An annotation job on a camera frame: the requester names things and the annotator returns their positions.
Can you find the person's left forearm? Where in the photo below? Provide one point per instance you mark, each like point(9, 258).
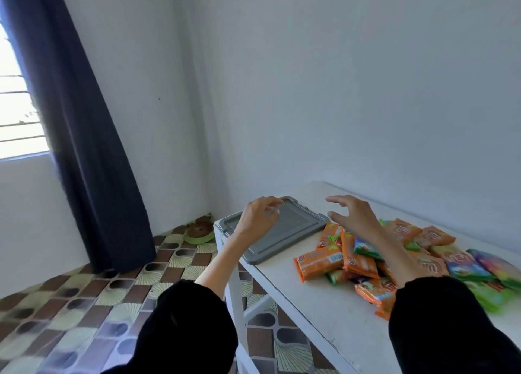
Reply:
point(191, 316)

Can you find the window with louvres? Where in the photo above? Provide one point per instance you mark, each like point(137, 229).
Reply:
point(18, 109)

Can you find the person's left hand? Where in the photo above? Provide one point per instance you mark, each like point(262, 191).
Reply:
point(249, 223)

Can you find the person's right hand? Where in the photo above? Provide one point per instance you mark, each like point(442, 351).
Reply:
point(360, 221)

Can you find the pile of colourful snack packets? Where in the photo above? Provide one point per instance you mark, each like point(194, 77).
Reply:
point(456, 263)

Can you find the grey plastic lid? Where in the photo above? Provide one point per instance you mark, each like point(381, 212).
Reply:
point(291, 231)

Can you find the person's right thumb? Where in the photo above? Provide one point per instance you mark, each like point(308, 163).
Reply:
point(336, 218)

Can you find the dark blue curtain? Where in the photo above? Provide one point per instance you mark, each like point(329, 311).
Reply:
point(77, 133)

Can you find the brown and green floor object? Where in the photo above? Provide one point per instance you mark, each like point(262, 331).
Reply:
point(199, 231)

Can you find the person's left thumb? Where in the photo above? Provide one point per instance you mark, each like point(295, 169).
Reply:
point(271, 215)

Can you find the person's right forearm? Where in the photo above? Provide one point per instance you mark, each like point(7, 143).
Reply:
point(439, 325)

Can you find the white table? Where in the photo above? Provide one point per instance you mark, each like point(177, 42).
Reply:
point(338, 320)

